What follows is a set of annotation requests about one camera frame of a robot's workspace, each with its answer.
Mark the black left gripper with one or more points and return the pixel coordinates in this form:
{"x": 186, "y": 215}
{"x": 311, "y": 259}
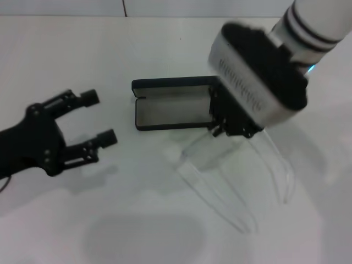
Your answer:
{"x": 33, "y": 137}

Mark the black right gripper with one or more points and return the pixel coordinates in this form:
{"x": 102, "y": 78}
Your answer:
{"x": 228, "y": 110}

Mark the clear white glasses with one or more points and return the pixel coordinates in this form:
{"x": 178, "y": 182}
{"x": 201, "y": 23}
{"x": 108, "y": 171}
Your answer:
{"x": 236, "y": 176}

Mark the black glasses case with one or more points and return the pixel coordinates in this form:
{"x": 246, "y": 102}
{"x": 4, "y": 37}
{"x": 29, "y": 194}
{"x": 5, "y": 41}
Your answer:
{"x": 170, "y": 110}

